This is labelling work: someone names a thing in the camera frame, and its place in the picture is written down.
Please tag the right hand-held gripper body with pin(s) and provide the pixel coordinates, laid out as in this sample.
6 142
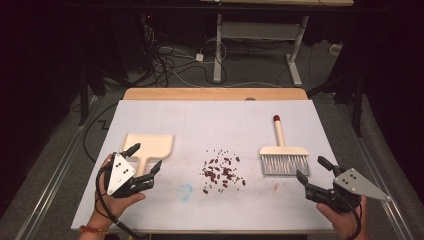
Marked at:
356 185

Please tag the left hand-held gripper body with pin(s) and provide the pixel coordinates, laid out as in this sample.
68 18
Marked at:
120 173

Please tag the cream plastic dustpan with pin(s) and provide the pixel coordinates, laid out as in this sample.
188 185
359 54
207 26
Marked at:
153 146

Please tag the cream hand brush red cap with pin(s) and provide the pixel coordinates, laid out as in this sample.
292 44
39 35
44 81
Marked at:
283 150

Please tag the person's left hand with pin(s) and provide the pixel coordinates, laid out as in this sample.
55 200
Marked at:
113 207

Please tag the person's right hand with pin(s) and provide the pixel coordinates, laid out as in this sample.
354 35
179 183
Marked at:
346 224

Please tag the pile of dark red beans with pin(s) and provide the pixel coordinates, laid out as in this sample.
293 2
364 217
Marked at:
210 173

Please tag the black metal stand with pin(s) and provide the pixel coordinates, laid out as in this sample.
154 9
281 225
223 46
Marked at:
358 110

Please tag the white power adapter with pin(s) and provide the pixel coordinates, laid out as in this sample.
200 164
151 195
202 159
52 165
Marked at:
199 57

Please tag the black computer tower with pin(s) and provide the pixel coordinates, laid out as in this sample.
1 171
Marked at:
148 30

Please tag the aluminium floor rail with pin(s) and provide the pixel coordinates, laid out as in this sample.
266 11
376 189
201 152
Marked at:
48 183
396 220

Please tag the white metal desk frame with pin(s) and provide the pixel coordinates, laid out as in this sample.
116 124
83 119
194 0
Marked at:
260 30

